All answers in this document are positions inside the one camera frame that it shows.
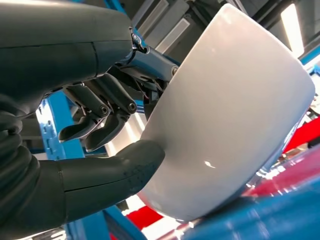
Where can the blue metal shelf rack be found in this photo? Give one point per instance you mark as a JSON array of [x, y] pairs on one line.
[[263, 218]]

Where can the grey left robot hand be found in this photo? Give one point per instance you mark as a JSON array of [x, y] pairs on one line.
[[62, 49]]

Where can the ceiling light strip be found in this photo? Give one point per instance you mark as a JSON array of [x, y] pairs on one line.
[[292, 30]]

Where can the red barrier belt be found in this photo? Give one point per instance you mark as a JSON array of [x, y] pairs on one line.
[[143, 217], [302, 132]]

